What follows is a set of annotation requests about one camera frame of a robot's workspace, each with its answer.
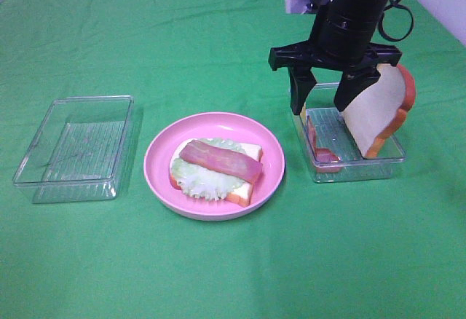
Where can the green tablecloth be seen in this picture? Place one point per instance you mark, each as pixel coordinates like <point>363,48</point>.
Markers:
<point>368,249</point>

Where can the yellow cheese slice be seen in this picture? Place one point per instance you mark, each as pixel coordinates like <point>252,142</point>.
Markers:
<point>303,115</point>

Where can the pink round plate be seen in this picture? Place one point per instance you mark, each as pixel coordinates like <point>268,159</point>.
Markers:
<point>212,125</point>

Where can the green lettuce leaf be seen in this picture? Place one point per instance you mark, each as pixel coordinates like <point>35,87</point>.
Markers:
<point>199,182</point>

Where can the bacon strip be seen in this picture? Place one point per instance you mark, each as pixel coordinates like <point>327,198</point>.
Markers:
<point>241,160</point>
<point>322,154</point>

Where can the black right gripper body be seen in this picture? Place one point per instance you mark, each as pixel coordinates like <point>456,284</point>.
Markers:
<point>340,40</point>

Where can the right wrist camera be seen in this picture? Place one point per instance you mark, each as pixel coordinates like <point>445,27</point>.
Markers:
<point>304,7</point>

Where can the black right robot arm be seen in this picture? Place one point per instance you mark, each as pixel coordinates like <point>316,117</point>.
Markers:
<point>340,40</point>

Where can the clear plastic right container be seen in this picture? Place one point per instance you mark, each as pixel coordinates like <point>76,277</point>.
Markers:
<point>332,133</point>

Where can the toast bread slice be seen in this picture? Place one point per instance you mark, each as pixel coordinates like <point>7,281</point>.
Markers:
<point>242,201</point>
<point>380,110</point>

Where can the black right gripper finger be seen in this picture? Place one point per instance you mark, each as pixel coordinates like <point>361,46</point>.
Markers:
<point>302,81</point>
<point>351,85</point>

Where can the clear plastic container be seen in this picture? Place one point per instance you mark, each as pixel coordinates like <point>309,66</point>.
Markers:
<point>81,150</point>
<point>332,133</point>

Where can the clear plastic left container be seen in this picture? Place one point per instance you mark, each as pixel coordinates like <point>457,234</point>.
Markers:
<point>81,150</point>

